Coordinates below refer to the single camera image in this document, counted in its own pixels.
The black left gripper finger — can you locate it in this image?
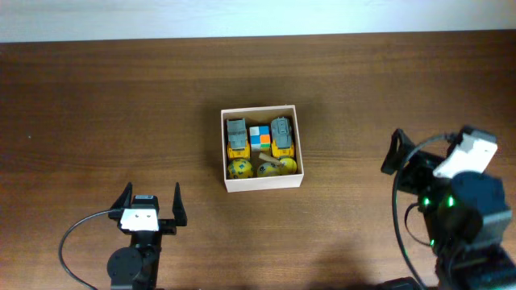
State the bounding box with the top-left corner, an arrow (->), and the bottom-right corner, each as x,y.
172,182 -> 188,226
110,182 -> 132,209

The yellow ball with blue letters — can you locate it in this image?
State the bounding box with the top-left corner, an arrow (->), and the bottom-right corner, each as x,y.
227,159 -> 254,179

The yellow grey toy dump truck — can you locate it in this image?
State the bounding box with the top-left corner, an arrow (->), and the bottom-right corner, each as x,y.
227,118 -> 251,160

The yellow wooden rattle drum toy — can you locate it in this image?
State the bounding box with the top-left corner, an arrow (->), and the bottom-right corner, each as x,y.
256,153 -> 282,177

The yellow grey minion ball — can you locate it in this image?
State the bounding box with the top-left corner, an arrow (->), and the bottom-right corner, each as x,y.
279,157 -> 298,176

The small colourful puzzle cube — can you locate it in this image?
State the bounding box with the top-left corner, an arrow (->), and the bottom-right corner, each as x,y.
249,126 -> 271,151

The yellow grey toy mixer truck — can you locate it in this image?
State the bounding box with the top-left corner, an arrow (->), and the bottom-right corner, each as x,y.
270,117 -> 295,159

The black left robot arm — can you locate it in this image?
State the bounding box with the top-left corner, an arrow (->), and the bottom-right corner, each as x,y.
106,183 -> 188,290

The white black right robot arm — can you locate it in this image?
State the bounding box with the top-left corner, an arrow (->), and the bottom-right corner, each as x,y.
378,126 -> 515,289

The beige open cardboard box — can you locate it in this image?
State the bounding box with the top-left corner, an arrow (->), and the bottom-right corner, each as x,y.
221,105 -> 304,193

